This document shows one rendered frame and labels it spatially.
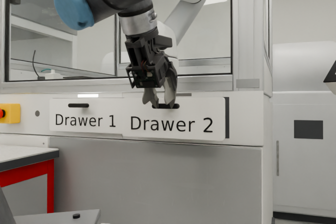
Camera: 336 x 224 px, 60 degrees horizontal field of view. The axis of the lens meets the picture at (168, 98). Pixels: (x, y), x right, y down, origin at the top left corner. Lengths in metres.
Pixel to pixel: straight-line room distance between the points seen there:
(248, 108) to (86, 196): 0.59
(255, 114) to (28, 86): 0.80
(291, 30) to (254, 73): 3.37
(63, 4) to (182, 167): 0.55
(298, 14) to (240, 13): 3.40
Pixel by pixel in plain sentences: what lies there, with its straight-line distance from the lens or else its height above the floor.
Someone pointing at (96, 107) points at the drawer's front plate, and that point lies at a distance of 0.95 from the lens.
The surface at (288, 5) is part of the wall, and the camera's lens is 4.24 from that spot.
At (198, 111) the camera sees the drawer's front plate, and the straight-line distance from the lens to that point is 0.75.
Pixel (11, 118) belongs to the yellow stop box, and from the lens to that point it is 1.17.
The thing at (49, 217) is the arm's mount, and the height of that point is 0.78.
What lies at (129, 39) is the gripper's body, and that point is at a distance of 0.61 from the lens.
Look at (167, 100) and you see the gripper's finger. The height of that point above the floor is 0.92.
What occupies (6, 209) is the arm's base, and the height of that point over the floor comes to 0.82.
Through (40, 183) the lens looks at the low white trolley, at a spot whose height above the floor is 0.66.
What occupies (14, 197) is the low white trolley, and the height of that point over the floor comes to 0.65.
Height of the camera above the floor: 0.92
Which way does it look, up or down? 1 degrees up
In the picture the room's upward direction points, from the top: straight up
